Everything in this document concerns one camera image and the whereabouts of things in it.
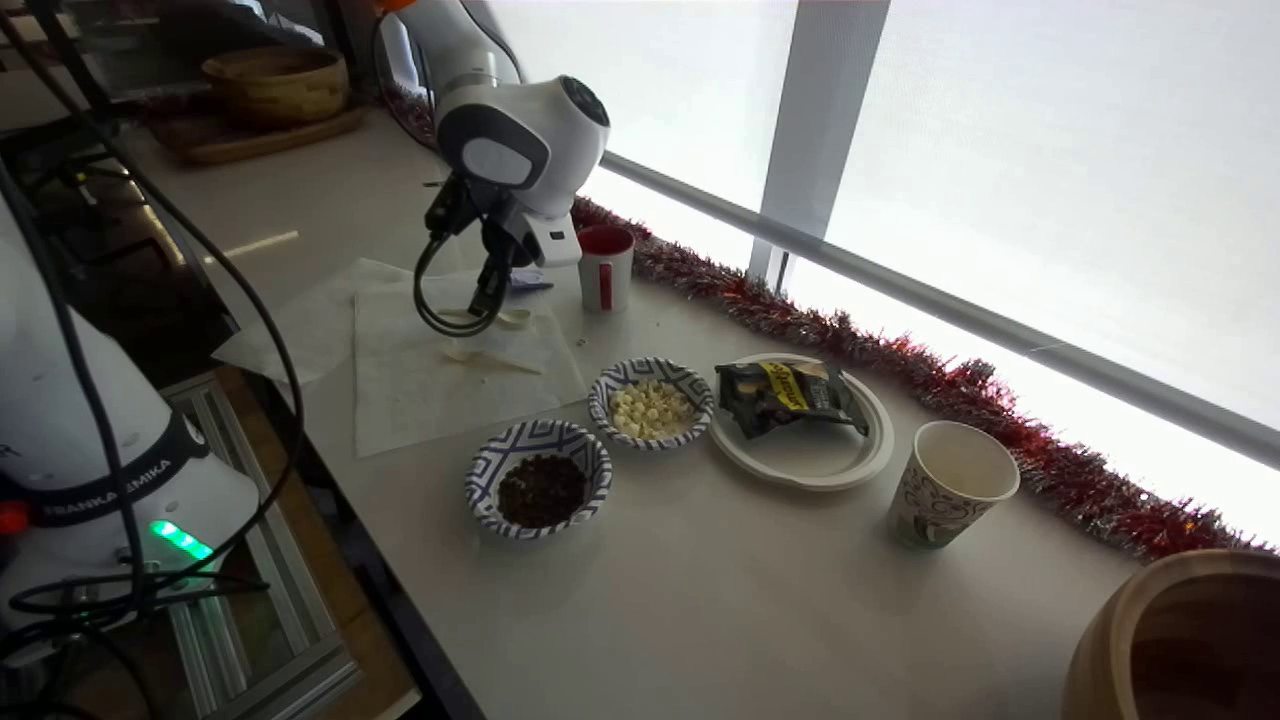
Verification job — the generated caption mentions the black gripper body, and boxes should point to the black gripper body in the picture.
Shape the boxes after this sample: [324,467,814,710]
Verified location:
[420,171,540,321]

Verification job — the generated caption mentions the patterned bowl with dark beans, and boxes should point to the patterned bowl with dark beans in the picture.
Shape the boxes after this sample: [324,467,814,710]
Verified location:
[470,421,614,541]

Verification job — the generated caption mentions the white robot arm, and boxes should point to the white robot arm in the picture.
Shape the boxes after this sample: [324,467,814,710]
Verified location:
[365,0,614,336]

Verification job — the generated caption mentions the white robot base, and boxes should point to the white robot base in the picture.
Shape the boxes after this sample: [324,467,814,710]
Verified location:
[0,203,259,629]

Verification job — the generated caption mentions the red and white cup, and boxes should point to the red and white cup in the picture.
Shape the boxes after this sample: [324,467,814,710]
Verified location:
[577,222,636,316]

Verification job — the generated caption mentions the wooden bowl far end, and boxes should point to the wooden bowl far end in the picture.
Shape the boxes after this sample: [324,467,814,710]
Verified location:
[199,47,350,128]

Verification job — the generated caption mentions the patterned bowl with popcorn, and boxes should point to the patterned bowl with popcorn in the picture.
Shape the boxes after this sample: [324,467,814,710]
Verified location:
[587,354,711,450]

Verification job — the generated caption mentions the patterned paper cup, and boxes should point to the patterned paper cup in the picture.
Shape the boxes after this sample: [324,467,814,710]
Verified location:
[889,421,1020,546]

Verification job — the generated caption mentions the small blue wrapper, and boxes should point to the small blue wrapper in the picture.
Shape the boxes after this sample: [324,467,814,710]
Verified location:
[509,275,558,296]

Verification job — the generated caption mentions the cream plastic fork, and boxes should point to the cream plastic fork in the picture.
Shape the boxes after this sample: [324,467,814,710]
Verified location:
[442,347,540,377]

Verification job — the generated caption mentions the lower white paper towel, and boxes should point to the lower white paper towel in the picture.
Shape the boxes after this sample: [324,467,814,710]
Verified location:
[217,261,408,385]

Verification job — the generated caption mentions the white paper towel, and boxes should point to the white paper towel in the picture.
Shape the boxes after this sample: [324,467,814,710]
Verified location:
[217,261,408,385]
[356,283,587,457]

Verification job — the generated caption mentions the wooden stick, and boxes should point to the wooden stick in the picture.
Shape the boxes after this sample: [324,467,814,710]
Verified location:
[199,227,300,269]

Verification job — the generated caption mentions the upper white paper towel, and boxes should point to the upper white paper towel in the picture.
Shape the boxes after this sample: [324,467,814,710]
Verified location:
[356,283,587,457]

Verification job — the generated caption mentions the wooden tray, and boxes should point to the wooden tray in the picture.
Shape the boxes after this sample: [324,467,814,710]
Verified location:
[145,105,365,169]

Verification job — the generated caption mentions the dark snack packet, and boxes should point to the dark snack packet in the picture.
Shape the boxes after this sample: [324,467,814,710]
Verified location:
[717,359,868,434]

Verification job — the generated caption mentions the white plate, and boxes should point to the white plate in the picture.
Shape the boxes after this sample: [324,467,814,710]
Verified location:
[707,366,896,491]

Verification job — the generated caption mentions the red tinsel garland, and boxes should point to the red tinsel garland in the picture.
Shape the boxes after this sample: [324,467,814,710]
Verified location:
[385,89,1274,564]

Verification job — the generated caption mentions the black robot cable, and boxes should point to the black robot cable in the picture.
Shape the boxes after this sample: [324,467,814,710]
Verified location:
[0,0,514,720]

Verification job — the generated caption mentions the aluminium frame rail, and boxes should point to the aluminium frame rail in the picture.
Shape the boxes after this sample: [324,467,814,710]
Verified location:
[145,370,365,720]

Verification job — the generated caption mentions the wooden bowl near camera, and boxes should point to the wooden bowl near camera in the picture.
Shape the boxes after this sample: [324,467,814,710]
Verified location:
[1065,546,1280,720]

